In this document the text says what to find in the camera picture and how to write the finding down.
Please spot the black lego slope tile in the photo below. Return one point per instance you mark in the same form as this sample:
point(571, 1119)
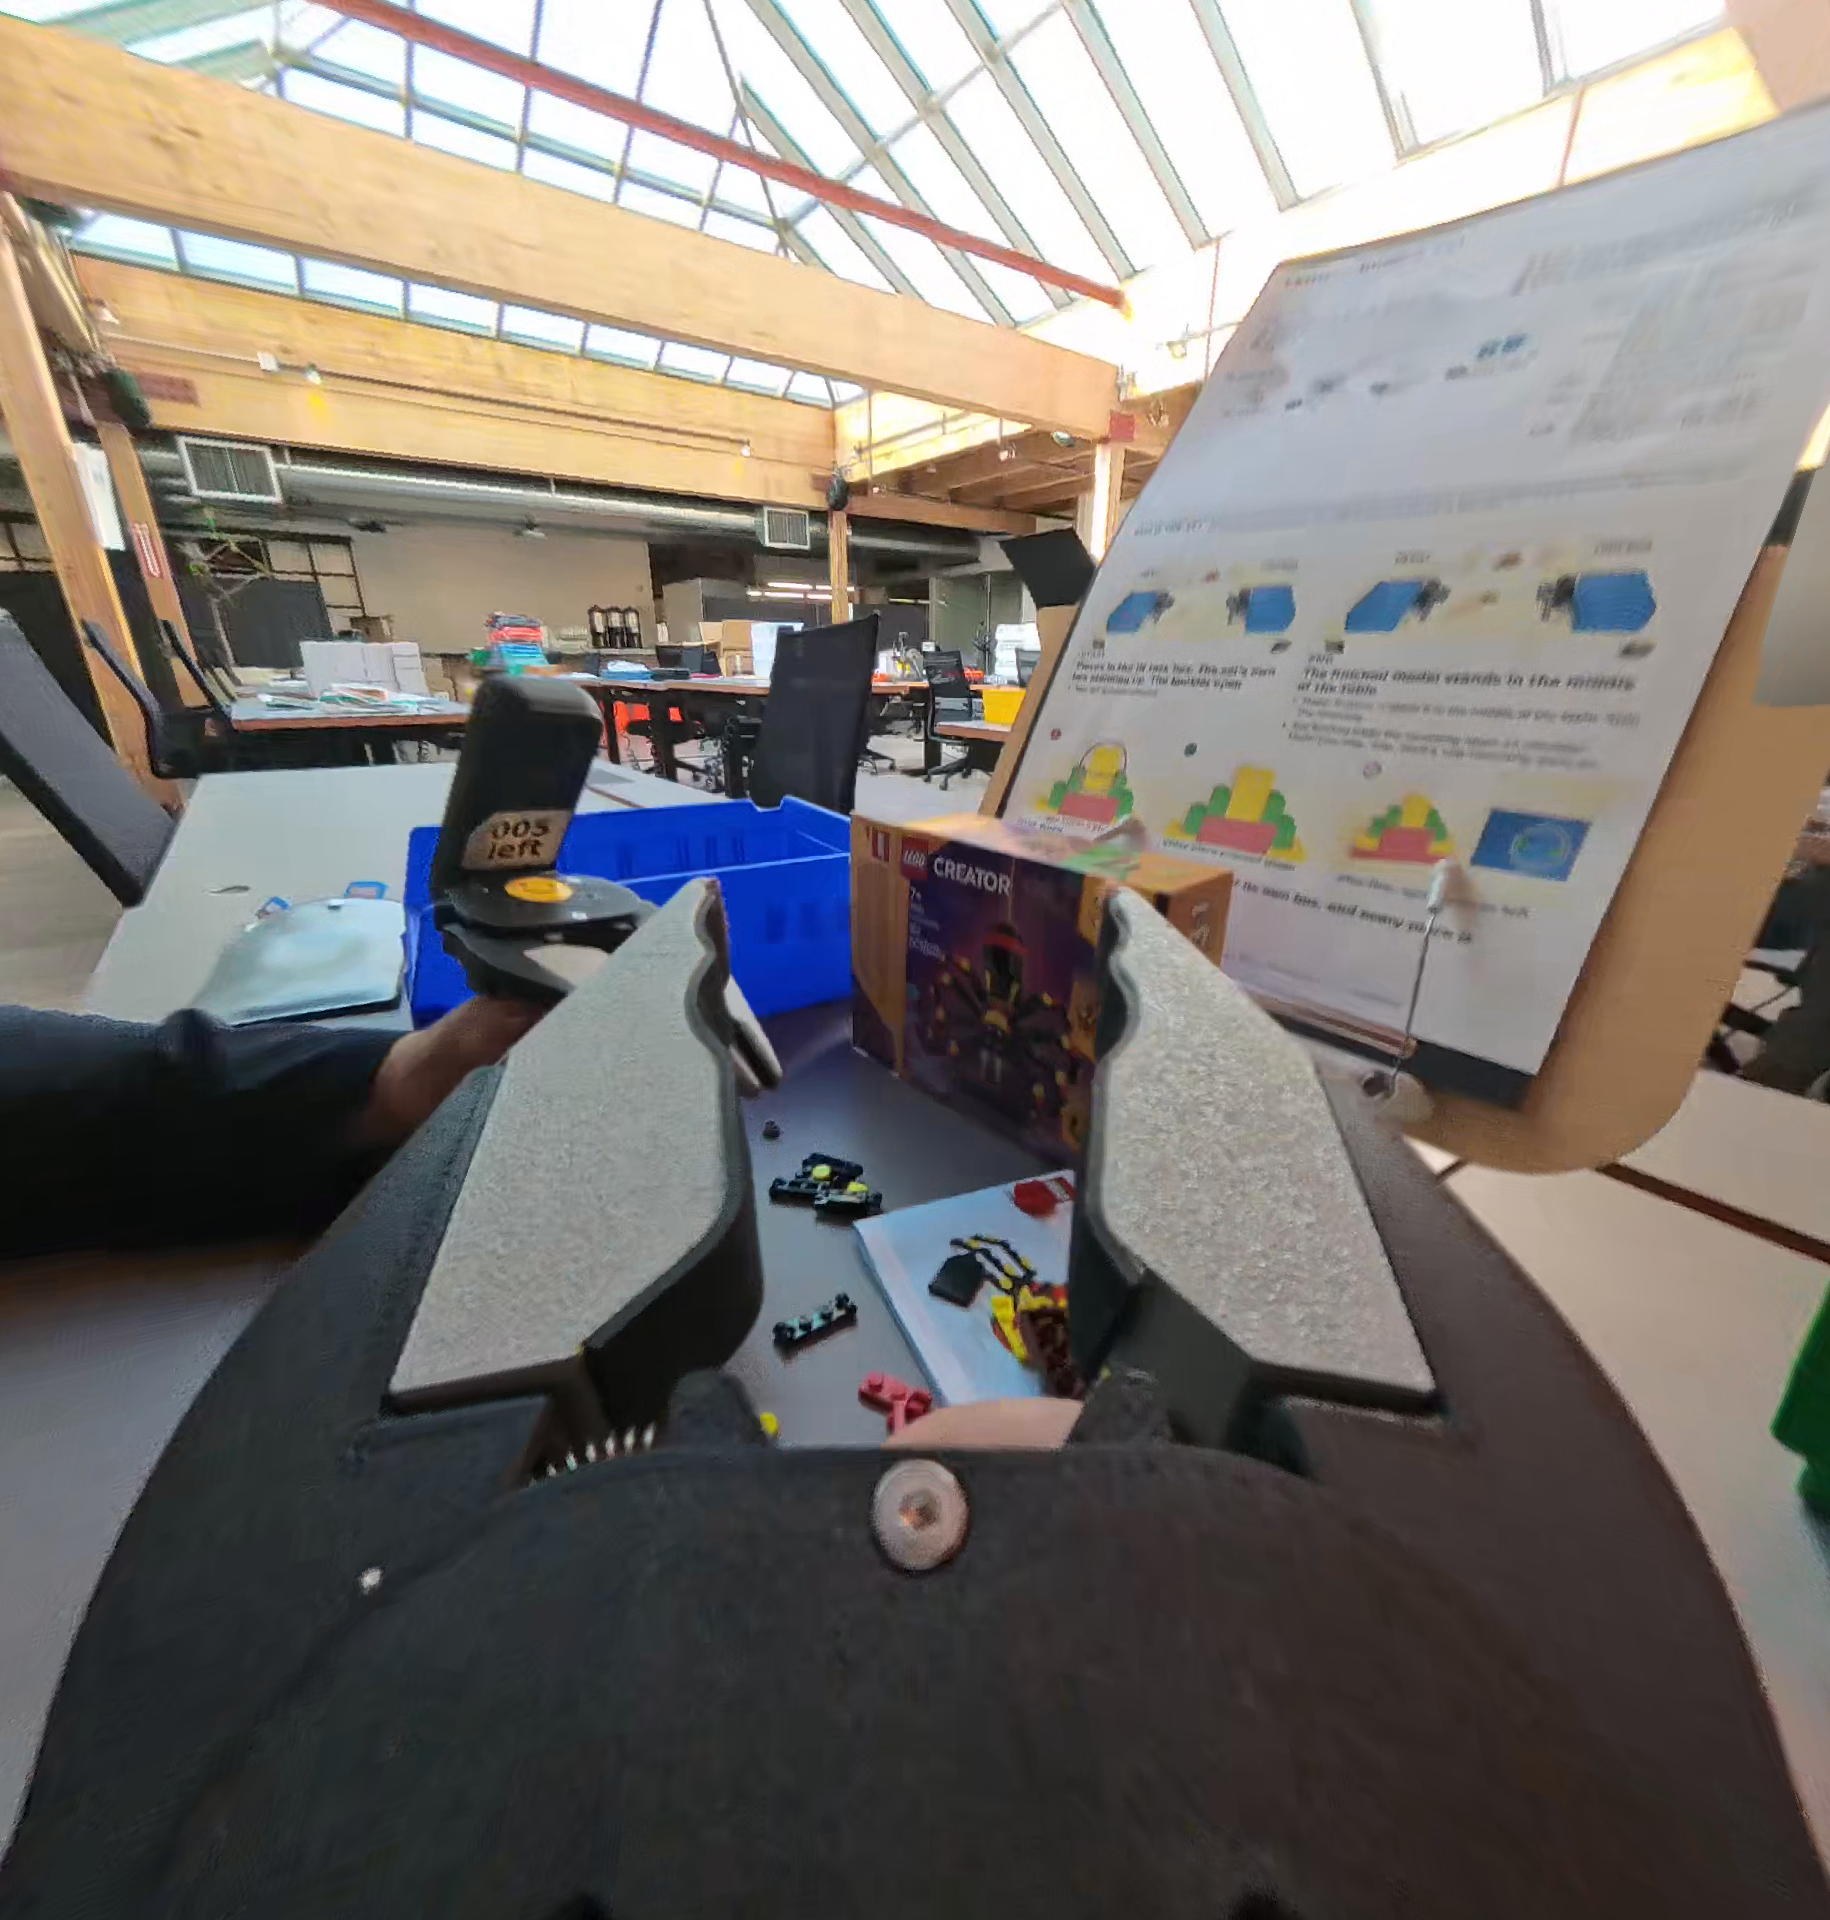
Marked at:
point(955, 1278)

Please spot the yellow storage bin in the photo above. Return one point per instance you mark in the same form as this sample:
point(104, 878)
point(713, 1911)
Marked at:
point(1005, 707)

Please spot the stack of colourful cloths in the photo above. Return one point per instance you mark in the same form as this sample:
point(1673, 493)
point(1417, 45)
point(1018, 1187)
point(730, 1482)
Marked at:
point(512, 636)

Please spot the printed instruction sheet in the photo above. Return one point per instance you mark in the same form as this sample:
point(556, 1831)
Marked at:
point(1455, 525)

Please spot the pile of lego pieces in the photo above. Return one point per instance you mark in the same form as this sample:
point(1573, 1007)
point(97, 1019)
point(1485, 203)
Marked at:
point(815, 1321)

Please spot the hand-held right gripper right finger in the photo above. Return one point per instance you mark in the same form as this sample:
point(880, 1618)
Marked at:
point(1246, 1185)

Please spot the blue plastic bin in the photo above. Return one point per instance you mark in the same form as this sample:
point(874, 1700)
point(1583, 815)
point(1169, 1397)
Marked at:
point(765, 886)

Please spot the person's left forearm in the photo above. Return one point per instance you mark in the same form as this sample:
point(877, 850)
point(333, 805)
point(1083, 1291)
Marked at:
point(135, 1126)

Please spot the black wheeled office chair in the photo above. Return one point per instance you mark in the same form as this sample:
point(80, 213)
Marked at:
point(952, 696)

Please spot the lego set box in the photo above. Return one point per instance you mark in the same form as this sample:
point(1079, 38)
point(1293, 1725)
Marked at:
point(975, 961)

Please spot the dark chair back panel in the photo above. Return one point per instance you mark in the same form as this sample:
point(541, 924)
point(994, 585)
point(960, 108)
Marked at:
point(45, 750)

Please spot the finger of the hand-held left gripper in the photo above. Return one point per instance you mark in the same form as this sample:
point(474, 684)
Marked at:
point(755, 1054)
point(572, 964)

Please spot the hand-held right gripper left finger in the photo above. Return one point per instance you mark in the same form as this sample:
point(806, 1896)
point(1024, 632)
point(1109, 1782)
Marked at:
point(585, 1170)

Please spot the scorpion cover instruction booklet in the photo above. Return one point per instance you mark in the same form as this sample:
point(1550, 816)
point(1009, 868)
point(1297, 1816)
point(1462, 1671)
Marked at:
point(915, 1350)

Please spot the person's left hand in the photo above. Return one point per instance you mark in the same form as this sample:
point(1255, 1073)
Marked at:
point(441, 1066)

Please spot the black mesh office chair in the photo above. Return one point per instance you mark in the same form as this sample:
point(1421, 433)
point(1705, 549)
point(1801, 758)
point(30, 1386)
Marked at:
point(812, 705)

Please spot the wall air vent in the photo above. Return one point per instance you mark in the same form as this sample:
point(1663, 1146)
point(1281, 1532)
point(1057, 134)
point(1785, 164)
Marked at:
point(784, 527)
point(229, 472)

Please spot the grey plastic pouch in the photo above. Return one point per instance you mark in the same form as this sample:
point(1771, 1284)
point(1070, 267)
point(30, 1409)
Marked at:
point(300, 961)

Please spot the red round lego piece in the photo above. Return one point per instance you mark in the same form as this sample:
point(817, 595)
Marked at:
point(1042, 1197)

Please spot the long work table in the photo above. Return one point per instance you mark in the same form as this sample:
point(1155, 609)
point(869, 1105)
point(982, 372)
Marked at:
point(675, 687)

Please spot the black yellow lego subassembly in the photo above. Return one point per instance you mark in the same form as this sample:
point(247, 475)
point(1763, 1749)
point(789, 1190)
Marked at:
point(826, 1185)

